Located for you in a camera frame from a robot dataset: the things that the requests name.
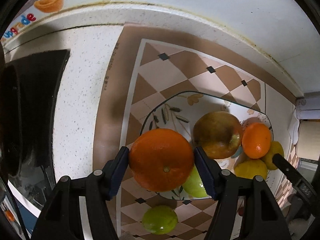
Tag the red cherry tomato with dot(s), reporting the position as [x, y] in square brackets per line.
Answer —
[241, 211]

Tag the green apple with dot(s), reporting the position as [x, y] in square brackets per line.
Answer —
[194, 185]
[160, 220]

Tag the colourful wall sticker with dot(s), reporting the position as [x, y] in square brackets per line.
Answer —
[29, 13]

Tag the black gas stove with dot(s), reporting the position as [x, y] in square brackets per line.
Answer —
[39, 76]

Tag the dark red apple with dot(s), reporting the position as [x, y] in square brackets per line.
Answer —
[219, 134]

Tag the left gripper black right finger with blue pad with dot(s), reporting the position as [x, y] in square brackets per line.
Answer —
[262, 218]

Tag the small orange tangerine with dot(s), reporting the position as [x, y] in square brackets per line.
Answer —
[256, 140]

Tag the checkered brown table mat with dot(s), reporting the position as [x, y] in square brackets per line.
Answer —
[148, 66]

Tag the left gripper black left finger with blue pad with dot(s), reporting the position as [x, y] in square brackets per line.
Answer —
[60, 217]

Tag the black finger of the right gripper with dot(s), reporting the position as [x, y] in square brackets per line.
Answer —
[296, 179]

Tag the yellow lemon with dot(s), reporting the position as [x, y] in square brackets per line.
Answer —
[275, 148]
[251, 168]

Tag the beige utensil holder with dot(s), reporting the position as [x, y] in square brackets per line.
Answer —
[308, 140]

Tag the large orange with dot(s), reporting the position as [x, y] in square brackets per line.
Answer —
[161, 160]

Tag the black wok pan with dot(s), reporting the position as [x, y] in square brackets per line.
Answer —
[11, 139]

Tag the glass floral fruit plate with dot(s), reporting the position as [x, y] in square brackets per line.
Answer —
[181, 111]

